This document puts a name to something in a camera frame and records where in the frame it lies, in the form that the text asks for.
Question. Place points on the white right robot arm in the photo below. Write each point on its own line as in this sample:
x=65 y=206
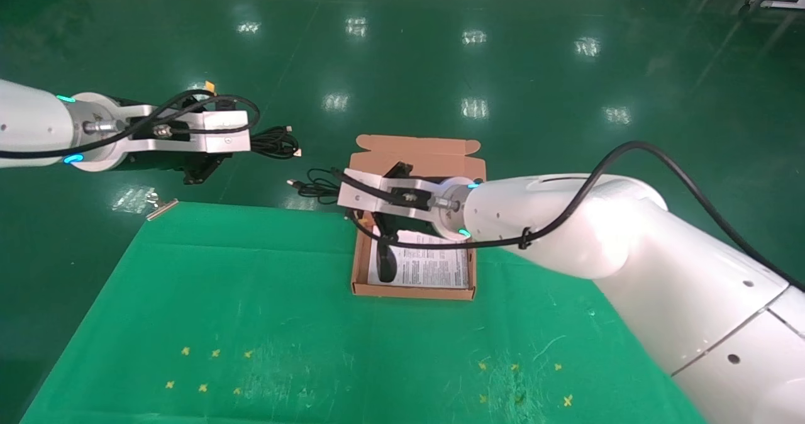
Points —
x=597 y=223

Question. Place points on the green table cloth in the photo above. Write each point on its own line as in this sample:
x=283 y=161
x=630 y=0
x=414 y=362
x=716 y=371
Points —
x=251 y=298

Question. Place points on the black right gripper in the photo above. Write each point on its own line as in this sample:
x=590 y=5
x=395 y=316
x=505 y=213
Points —
x=409 y=199

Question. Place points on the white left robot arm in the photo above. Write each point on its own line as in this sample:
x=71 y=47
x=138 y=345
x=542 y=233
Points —
x=31 y=122

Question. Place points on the white printed instruction sheet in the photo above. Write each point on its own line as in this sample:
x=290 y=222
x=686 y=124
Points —
x=434 y=267

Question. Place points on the metal binder clip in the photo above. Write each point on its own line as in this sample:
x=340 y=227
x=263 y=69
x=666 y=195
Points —
x=162 y=209

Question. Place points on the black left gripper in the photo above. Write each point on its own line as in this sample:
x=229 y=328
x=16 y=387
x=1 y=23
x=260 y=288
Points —
x=201 y=169

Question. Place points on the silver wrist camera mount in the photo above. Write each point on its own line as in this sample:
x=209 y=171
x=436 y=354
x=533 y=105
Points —
x=358 y=194
x=226 y=131

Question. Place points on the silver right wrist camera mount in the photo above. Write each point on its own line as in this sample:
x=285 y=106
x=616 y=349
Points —
x=358 y=194

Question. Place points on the open cardboard box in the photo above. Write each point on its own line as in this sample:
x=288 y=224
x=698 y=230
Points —
x=434 y=150

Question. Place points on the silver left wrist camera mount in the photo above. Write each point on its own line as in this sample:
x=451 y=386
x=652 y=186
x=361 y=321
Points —
x=226 y=131

